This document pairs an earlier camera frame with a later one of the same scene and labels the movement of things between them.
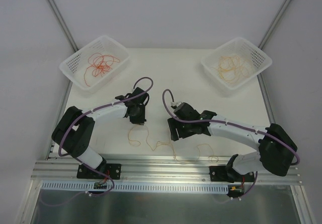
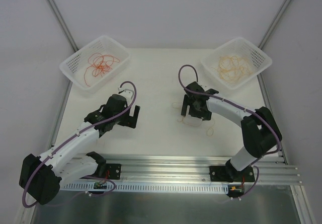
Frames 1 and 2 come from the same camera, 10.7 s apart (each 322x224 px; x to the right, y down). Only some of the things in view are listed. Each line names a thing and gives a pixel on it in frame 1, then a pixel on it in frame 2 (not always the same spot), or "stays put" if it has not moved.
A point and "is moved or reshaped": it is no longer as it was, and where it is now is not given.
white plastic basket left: (92, 66) stays put
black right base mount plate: (222, 173) stays put
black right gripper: (173, 129) -> (192, 108)
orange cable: (99, 64) stays put
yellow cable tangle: (212, 151) is moved or reshaped
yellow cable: (230, 67) stays put
